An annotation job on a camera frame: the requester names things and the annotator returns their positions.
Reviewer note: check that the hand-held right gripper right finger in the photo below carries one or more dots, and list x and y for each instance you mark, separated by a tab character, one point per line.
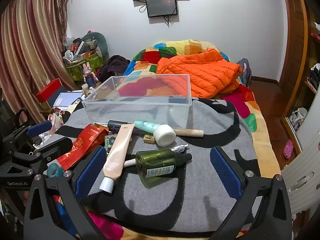
225	172

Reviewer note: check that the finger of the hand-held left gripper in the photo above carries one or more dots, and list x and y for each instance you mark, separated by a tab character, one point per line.
38	128
55	148

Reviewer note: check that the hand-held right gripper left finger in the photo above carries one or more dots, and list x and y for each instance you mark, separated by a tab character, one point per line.
91	171

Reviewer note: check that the red foil packet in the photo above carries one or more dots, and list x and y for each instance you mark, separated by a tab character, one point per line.
85	141

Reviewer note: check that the beige tube white cap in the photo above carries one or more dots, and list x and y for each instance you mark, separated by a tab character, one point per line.
117	155

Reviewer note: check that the white slim tube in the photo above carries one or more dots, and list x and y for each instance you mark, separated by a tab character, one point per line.
130	163

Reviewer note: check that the white pen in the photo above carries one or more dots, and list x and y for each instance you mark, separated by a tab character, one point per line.
178	148

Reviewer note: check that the green glass bottle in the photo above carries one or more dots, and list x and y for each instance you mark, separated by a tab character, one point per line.
156	162

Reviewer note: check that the small tan block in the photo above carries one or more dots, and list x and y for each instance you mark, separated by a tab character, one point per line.
148	139

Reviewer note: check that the clear plastic box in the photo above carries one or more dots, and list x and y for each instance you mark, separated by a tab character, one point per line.
140	100

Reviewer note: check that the grey black blanket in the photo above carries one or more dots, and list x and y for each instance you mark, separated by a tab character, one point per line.
200	180

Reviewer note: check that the small green packet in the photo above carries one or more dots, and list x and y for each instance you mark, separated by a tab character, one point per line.
110	141

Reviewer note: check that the red box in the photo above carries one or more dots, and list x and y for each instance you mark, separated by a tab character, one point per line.
48	90

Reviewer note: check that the blue white book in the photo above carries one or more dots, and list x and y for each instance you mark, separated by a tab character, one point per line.
67	98

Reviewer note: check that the colourful patchwork blanket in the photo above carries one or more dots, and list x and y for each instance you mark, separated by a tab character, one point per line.
260	135

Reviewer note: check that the dark grey tube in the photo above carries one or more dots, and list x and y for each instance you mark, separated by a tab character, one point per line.
116	125

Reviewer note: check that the pink clog shoe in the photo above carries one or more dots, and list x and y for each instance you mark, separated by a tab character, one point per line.
288	150

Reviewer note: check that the green storage bag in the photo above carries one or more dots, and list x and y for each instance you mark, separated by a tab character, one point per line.
77	71

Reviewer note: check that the pink bunny toy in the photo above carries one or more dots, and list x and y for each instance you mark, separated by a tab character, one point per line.
88	73

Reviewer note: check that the white ribbed panel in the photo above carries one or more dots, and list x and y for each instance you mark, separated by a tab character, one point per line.
302	175

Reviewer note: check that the striped pink curtain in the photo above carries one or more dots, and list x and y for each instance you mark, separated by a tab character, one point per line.
30	42

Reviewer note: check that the white bag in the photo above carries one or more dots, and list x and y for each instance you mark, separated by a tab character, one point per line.
298	117

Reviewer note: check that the dark clothes pile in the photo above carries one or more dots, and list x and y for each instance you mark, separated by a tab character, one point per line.
113	66

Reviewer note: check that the purple backpack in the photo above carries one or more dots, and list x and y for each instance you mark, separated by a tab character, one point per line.
245	72

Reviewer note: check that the orange puffer jacket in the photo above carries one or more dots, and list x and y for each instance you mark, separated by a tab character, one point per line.
200	72

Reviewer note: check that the grey neck pillow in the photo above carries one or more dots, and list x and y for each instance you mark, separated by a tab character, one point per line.
100	41

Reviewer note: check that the wooden door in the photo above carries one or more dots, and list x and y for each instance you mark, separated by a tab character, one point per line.
295	55

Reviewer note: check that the small black monitor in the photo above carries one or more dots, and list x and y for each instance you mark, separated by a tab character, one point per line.
162	6

